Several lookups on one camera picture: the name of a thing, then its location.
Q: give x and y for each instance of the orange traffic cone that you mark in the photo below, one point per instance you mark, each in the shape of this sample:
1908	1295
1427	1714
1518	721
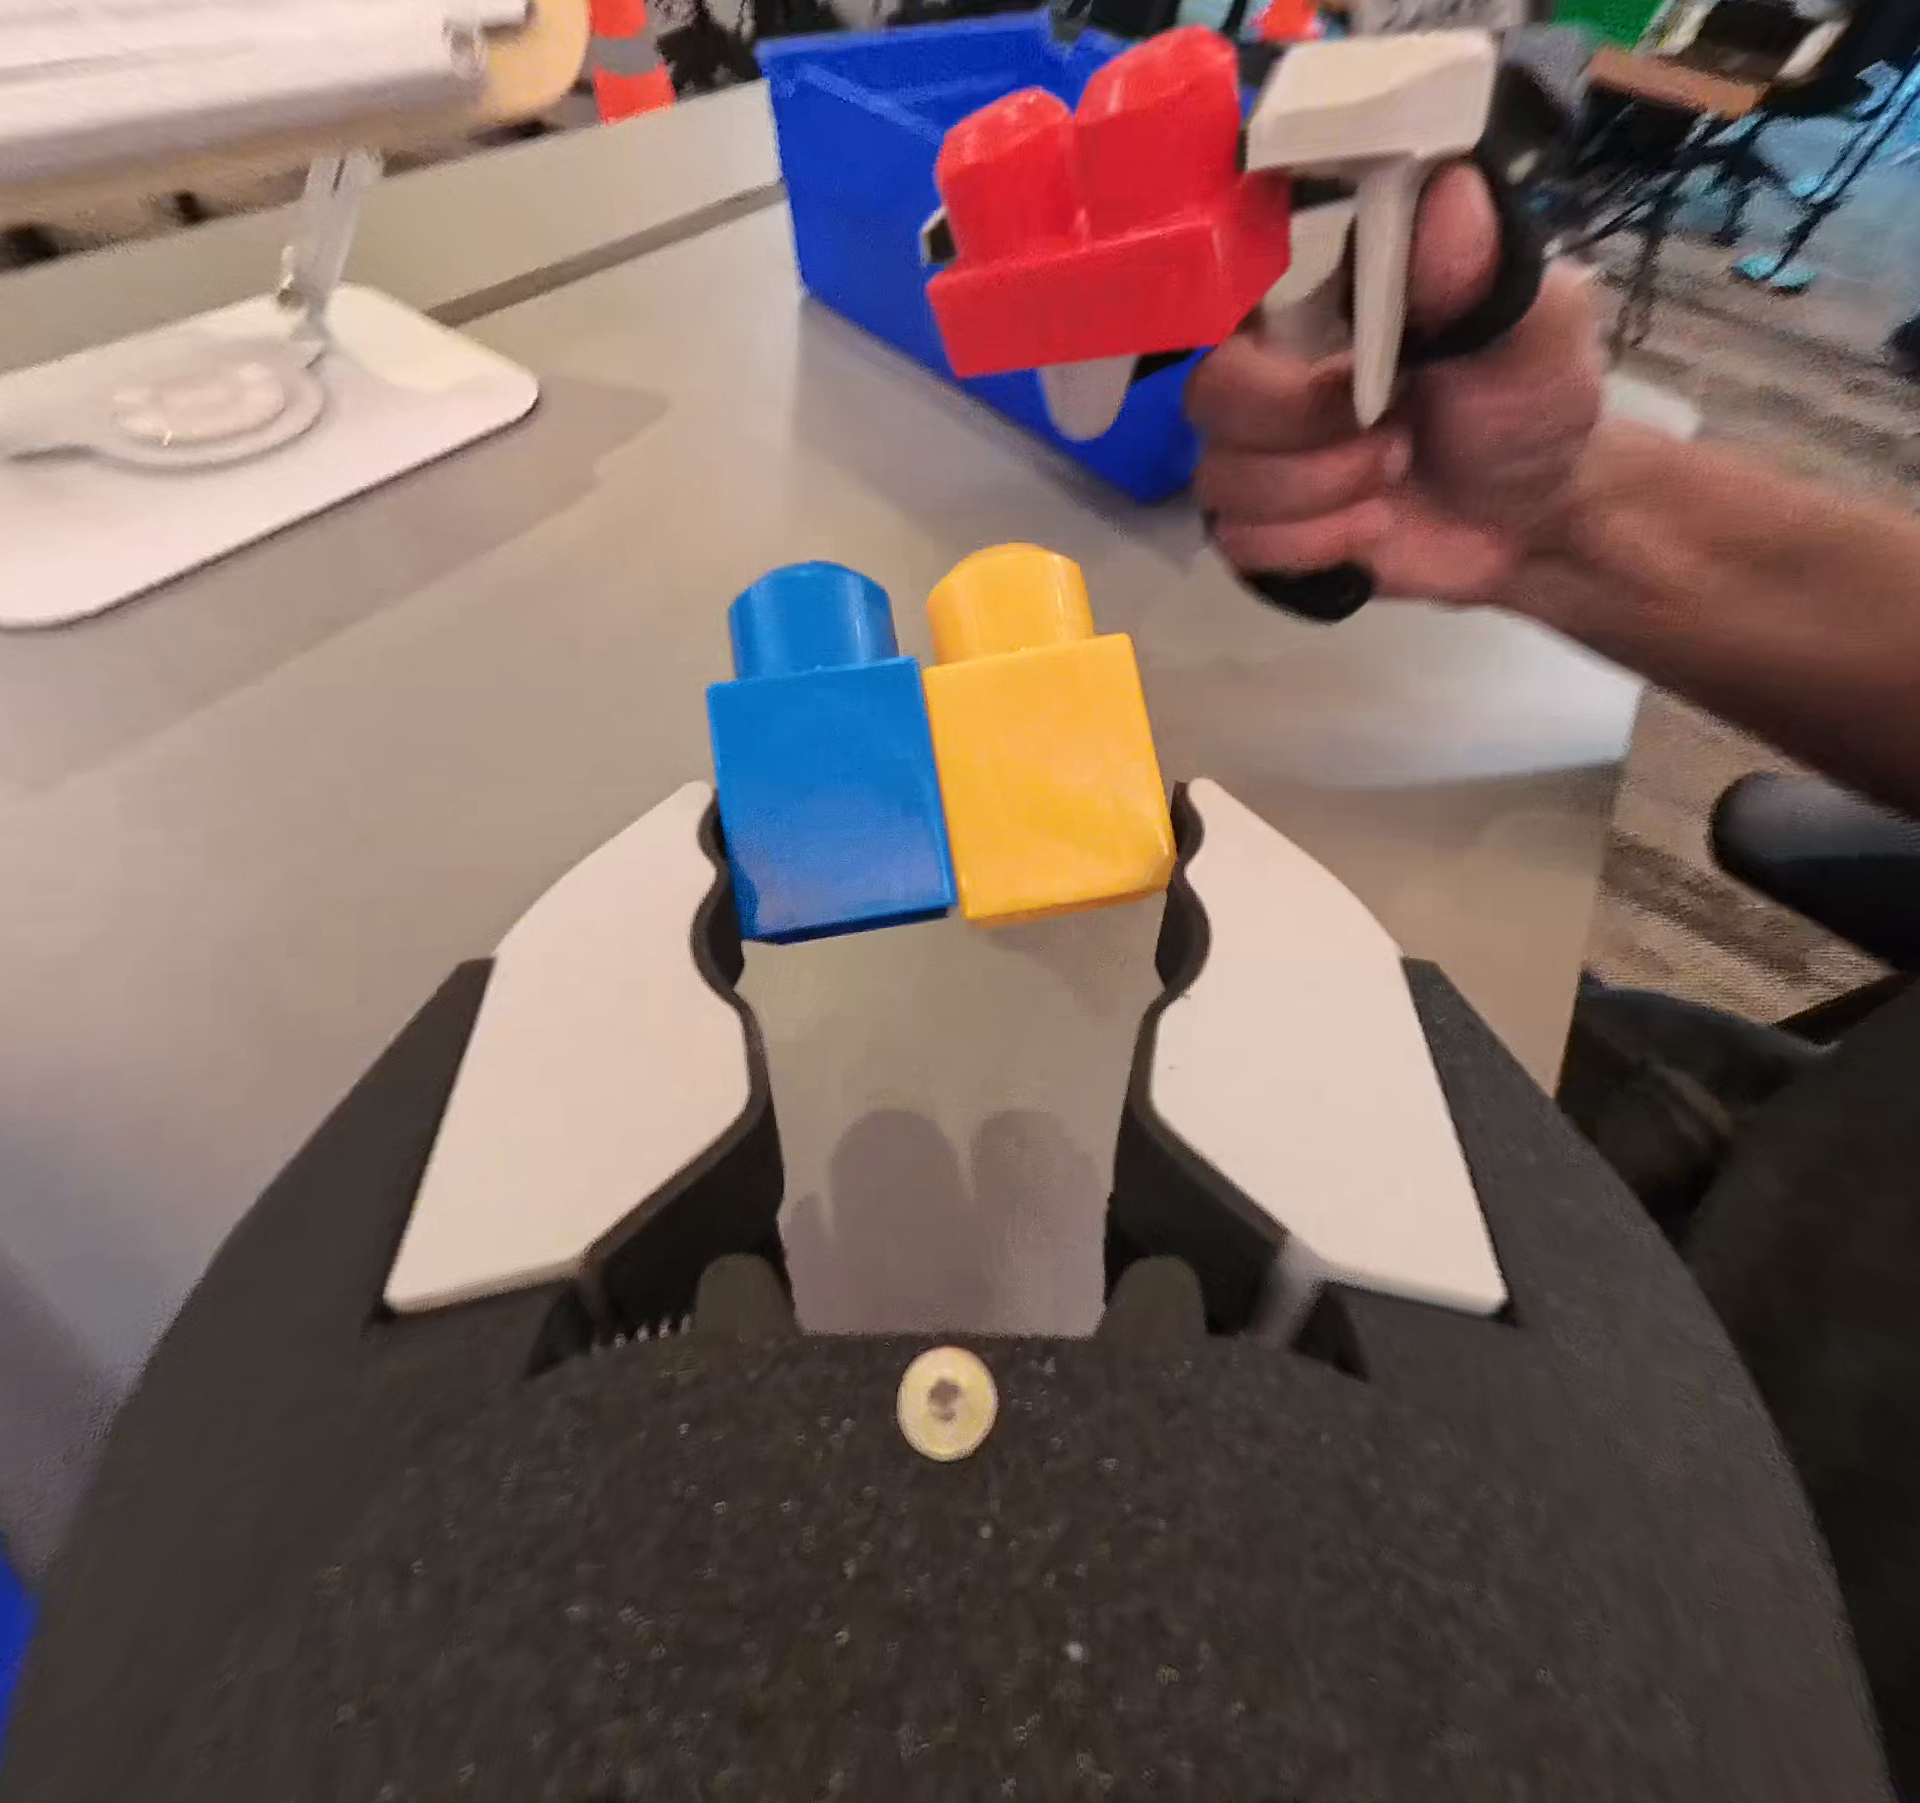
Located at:
623	19
1291	21

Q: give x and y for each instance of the person's right forearm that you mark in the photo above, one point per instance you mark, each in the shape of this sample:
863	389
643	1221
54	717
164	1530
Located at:
1771	605

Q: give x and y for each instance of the red two-stud block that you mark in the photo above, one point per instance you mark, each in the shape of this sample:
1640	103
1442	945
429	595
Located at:
1111	259

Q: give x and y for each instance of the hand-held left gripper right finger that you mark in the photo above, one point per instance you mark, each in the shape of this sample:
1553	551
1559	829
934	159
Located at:
1320	1085

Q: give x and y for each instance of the blue toy block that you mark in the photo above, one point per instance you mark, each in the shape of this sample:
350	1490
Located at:
825	785

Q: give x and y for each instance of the black office chair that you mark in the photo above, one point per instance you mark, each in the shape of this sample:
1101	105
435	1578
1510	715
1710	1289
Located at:
1815	845

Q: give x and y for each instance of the wooden table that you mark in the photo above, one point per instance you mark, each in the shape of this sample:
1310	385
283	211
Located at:
1680	79

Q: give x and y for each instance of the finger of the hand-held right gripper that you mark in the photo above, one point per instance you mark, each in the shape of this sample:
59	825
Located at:
1082	401
1380	101

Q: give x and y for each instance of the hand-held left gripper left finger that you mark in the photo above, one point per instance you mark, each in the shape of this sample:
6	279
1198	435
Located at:
584	1085

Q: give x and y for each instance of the person's right hand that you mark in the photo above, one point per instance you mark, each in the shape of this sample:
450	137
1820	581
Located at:
1425	483

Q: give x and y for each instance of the grey desk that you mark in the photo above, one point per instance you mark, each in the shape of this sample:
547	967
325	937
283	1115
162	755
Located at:
450	785

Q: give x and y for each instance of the yellow one-stud block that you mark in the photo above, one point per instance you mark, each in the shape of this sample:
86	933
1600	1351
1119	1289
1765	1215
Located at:
1050	785

